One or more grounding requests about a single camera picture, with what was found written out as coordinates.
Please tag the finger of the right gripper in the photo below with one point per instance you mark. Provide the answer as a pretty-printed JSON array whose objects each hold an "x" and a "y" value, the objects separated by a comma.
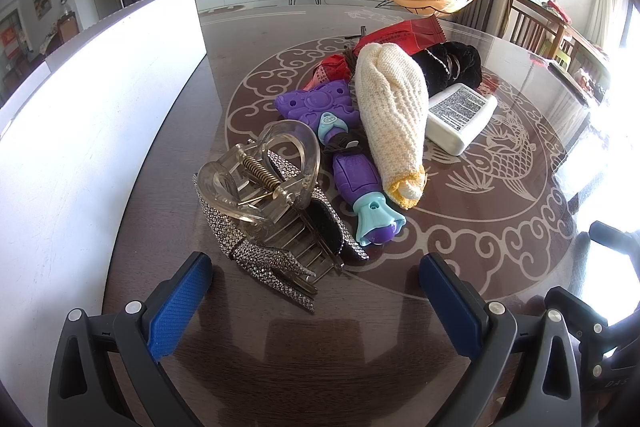
[{"x": 622, "y": 242}]

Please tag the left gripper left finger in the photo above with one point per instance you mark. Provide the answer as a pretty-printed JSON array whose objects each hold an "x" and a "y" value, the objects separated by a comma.
[{"x": 84, "y": 390}]

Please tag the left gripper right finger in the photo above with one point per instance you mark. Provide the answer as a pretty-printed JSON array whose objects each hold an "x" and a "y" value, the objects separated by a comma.
[{"x": 544, "y": 390}]

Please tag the rhinestone bow hair clip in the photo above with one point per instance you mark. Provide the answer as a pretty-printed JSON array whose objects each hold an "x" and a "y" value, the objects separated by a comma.
[{"x": 292, "y": 258}]

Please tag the white rectangular bottle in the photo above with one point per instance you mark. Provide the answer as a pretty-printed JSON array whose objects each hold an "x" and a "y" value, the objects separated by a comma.
[{"x": 456, "y": 116}]

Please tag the clear plastic hair claw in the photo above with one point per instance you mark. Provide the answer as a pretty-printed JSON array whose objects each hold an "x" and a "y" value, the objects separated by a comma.
[{"x": 259, "y": 180}]

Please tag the black velvet scrunchie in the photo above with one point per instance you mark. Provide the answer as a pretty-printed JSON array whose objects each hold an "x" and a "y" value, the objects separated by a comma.
[{"x": 447, "y": 63}]

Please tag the cream knitted cloth roll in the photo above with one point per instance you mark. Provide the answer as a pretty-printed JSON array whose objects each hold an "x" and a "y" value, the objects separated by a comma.
[{"x": 392, "y": 100}]

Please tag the purple toy water gun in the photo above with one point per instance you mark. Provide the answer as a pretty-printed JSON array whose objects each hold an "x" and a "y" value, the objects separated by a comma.
[{"x": 328, "y": 110}]

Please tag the red snack packet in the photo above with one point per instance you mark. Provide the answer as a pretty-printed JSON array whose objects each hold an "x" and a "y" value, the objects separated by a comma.
[{"x": 412, "y": 36}]

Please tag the red pink pouch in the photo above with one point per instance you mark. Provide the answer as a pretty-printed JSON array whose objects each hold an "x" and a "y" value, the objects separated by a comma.
[{"x": 331, "y": 68}]

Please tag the white cardboard sorting box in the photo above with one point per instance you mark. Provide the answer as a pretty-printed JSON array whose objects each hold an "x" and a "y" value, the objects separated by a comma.
[{"x": 74, "y": 137}]

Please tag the wooden dining chair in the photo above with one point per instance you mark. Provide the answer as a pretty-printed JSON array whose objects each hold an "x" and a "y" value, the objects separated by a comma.
[{"x": 532, "y": 27}]

